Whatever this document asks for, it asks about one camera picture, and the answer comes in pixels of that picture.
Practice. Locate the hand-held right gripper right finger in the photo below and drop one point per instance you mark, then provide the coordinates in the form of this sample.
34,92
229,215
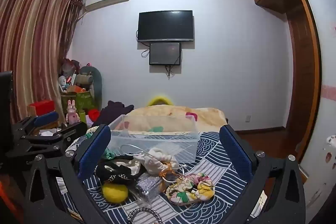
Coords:
236,154

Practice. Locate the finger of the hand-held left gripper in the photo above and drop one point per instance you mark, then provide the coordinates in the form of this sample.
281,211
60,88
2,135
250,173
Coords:
72,130
46,118

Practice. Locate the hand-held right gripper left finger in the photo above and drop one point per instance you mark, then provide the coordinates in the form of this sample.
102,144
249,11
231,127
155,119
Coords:
92,154

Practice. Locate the red box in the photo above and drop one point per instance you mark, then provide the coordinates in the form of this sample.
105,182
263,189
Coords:
42,107

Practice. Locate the green knit piece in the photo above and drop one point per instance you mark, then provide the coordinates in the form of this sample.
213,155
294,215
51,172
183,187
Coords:
108,153

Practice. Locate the pink rabbit toy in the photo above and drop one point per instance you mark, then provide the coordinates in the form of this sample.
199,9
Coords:
72,113

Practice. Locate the white crochet cloth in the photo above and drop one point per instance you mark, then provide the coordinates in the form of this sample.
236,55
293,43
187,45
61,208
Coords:
93,130

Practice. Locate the black and white pouch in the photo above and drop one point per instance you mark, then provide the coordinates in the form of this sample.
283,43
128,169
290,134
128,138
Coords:
115,174

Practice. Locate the green cardboard box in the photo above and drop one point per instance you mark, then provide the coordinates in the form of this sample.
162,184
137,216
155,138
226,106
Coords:
84,102

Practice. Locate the yellow felt ball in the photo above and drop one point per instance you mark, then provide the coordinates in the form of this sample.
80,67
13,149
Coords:
115,193

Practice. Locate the dark clothes pile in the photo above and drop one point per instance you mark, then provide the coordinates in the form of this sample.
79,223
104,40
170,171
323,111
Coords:
113,111

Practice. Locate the clear plastic storage box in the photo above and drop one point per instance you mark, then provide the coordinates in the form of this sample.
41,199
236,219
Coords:
183,145

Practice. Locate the floral fabric pouch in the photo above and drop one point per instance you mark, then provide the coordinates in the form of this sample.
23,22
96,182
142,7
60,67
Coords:
191,188

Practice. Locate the silver glitter pouch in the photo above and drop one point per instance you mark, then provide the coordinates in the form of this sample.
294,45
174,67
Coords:
148,187

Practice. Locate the striped brown curtain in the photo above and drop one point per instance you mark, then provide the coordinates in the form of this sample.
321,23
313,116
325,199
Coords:
34,43

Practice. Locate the beige patterned quilt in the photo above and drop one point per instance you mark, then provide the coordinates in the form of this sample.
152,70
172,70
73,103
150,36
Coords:
168,115

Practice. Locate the yellow chair back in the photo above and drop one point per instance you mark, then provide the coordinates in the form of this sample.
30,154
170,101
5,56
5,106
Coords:
160,99

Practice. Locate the black beaded hairband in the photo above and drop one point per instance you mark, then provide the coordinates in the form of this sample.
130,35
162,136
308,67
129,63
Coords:
157,214

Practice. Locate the brown wooden wardrobe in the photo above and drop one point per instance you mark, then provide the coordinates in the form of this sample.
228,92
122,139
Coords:
302,69

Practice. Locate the white sliding door with stickers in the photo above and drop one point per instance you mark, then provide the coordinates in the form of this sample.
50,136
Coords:
326,56

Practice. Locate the small black wall monitor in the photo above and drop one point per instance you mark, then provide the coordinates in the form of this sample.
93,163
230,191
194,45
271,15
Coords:
165,53

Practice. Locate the black wall television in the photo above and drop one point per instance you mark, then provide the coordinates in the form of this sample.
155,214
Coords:
166,26

